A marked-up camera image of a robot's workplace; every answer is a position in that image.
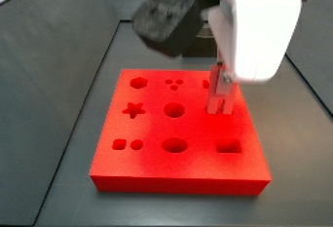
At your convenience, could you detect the red double-square block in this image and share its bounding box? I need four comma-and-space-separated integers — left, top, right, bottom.
207, 65, 236, 115

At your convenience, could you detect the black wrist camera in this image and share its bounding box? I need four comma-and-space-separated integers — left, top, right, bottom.
132, 0, 219, 57

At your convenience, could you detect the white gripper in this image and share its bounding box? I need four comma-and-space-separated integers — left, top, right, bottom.
208, 0, 302, 95

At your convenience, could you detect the red shape-sorting board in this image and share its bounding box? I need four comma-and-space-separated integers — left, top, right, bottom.
89, 69, 270, 196

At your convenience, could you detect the black curved holder stand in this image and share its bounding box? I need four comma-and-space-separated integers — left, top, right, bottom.
181, 24, 216, 57

